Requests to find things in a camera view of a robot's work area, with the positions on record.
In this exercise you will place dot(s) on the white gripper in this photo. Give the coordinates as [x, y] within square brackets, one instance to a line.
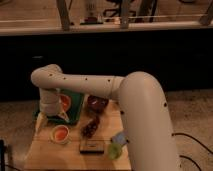
[49, 105]

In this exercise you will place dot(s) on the red yellow apple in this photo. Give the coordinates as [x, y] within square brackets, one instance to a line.
[60, 134]

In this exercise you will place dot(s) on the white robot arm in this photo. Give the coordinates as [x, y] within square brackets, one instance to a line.
[143, 107]

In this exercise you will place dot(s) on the green plastic cup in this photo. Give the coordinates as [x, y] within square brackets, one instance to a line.
[114, 151]

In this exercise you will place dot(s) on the orange fruit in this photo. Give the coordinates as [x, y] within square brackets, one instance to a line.
[66, 102]

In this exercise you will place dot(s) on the green tray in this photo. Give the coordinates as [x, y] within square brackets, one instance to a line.
[74, 111]

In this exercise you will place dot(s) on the dark grape bunch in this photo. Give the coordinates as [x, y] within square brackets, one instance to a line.
[89, 130]

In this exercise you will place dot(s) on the small dark flat box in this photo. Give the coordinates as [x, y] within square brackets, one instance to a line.
[91, 147]

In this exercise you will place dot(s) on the dark red bowl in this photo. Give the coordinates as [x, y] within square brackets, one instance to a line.
[97, 104]

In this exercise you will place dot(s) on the light blue object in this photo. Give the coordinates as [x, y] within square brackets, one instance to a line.
[119, 138]

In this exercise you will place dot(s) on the black office chair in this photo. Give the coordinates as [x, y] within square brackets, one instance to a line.
[113, 11]

